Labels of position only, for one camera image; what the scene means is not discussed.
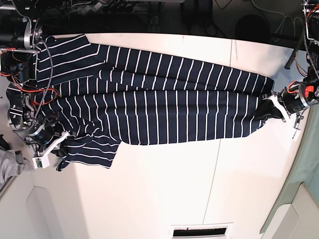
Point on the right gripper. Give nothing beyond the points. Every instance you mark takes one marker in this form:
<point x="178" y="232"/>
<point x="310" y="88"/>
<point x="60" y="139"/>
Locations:
<point x="41" y="135"/>

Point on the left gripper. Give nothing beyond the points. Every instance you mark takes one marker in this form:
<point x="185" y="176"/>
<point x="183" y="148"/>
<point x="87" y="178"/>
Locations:
<point x="296" y="97"/>

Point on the navy white striped t-shirt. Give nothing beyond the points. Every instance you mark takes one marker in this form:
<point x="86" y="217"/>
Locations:
<point x="104" y="95"/>

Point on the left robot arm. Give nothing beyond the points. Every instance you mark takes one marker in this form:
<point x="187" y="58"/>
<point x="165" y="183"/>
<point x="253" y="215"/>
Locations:
<point x="310" y="40"/>

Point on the grey cloth pile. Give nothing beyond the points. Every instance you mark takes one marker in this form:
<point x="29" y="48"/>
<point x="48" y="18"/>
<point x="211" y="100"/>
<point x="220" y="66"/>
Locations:
<point x="12" y="163"/>

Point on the white slotted vent tray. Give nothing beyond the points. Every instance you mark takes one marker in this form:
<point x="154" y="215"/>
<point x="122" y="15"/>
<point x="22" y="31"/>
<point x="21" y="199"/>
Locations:
<point x="205" y="231"/>

